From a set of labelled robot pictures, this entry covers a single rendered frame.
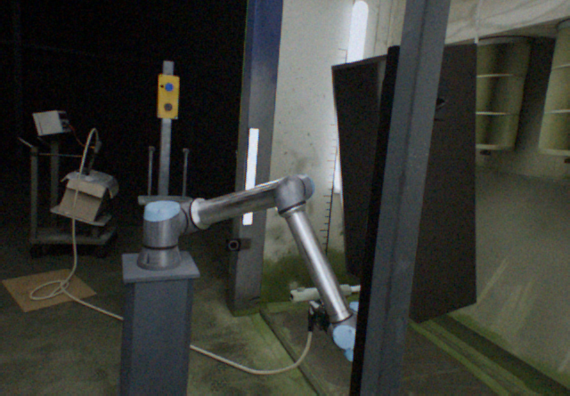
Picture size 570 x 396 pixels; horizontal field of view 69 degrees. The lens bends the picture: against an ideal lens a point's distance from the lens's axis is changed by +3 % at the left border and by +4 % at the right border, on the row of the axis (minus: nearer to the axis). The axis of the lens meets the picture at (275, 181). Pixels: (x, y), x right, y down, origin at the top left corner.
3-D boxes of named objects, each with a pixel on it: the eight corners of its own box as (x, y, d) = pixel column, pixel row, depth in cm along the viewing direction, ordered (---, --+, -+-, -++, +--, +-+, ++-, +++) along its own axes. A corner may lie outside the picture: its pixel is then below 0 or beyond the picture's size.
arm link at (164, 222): (134, 242, 176) (135, 203, 174) (161, 234, 192) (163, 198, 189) (161, 249, 170) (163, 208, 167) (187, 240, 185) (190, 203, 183)
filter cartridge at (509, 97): (518, 165, 291) (540, 43, 279) (508, 167, 263) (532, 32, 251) (463, 159, 314) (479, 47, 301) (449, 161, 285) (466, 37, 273)
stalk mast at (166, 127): (161, 306, 278) (172, 63, 257) (162, 311, 273) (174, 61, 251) (151, 307, 276) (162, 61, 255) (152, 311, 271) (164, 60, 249)
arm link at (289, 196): (284, 172, 148) (364, 348, 140) (297, 170, 159) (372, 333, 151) (259, 185, 153) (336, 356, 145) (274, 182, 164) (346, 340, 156)
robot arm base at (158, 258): (137, 272, 169) (139, 249, 168) (135, 257, 186) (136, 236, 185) (183, 269, 176) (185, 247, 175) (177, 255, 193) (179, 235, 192)
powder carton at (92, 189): (66, 198, 394) (81, 161, 392) (111, 213, 405) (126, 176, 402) (46, 210, 343) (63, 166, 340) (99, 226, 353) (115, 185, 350)
